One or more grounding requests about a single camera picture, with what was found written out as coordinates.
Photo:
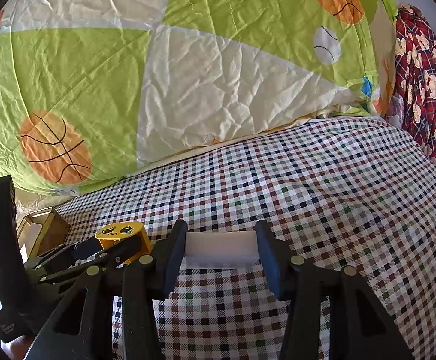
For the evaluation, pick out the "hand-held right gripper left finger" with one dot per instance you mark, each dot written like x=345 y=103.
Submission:
x=173 y=260

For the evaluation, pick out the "yellow sad face block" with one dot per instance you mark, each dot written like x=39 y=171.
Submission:
x=118 y=229

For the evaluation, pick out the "checkered bed sheet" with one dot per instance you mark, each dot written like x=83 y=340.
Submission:
x=315 y=195

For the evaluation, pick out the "gold tin box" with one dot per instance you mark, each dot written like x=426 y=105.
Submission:
x=54 y=232

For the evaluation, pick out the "plain white rectangular box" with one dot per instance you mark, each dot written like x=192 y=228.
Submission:
x=221 y=247

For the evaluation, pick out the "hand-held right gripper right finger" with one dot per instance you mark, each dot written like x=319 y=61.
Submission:
x=268 y=257

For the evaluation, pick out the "green basketball print quilt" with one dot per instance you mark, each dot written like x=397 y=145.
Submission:
x=90 y=63

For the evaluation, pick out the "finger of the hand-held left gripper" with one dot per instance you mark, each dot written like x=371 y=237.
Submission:
x=122 y=250
x=88 y=248

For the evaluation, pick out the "red plaid bear print cloth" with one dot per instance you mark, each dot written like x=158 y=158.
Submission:
x=428 y=82

